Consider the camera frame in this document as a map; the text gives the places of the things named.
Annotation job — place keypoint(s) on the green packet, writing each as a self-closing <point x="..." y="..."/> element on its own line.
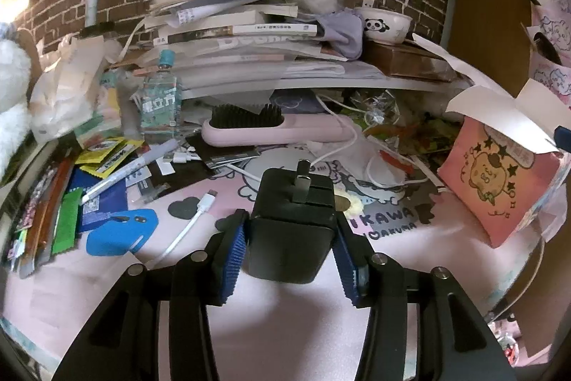
<point x="67" y="224"/>

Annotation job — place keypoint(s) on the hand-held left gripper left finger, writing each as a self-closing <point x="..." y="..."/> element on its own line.
<point x="234" y="260"/>

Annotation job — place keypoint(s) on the stack of books and papers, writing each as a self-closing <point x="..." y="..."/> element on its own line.
<point x="232" y="50"/>

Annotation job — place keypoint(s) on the pink cartoon cardboard box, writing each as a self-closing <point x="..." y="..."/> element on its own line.
<point x="499" y="184"/>

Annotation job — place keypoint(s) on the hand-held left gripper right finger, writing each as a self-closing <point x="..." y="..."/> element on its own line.
<point x="348" y="269"/>

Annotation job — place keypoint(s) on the white marker pen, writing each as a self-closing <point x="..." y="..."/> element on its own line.
<point x="129" y="172"/>

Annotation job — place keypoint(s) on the white plastic bag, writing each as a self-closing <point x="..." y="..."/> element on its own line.
<point x="67" y="95"/>

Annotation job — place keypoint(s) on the yellow packet with red label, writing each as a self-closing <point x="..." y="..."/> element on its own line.
<point x="96" y="150"/>

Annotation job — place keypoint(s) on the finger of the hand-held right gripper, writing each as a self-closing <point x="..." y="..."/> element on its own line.
<point x="563" y="136"/>

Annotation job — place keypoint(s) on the white plush toy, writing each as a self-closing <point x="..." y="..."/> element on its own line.
<point x="11" y="95"/>

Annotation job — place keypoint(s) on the cartoon drawings on wall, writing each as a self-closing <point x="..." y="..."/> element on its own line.
<point x="551" y="28"/>

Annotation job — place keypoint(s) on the dark blue packet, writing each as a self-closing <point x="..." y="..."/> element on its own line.
<point x="105" y="198"/>

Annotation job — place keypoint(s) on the black power adapter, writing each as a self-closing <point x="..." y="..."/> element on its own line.
<point x="290" y="238"/>

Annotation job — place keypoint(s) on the pile of clear wrappers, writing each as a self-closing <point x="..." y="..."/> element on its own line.
<point x="401" y="122"/>

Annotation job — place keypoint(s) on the white shelf board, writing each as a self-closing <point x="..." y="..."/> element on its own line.
<point x="321" y="85"/>

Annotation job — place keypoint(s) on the white panda bowl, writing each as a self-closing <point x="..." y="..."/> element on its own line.
<point x="386" y="26"/>

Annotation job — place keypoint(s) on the brown cardboard box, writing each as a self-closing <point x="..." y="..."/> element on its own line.
<point x="410" y="59"/>

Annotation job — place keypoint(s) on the pink printed desk mat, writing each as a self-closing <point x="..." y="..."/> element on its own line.
<point x="290" y="332"/>

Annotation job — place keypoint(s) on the orange packet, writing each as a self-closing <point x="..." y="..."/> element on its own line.
<point x="49" y="207"/>

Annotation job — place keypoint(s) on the clear glass bottle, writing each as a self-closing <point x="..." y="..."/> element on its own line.
<point x="160" y="104"/>

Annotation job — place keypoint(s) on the pink hairbrush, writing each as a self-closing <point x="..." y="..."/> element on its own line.
<point x="285" y="133"/>

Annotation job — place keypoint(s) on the purple cloth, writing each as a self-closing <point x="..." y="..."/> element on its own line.
<point x="343" y="33"/>

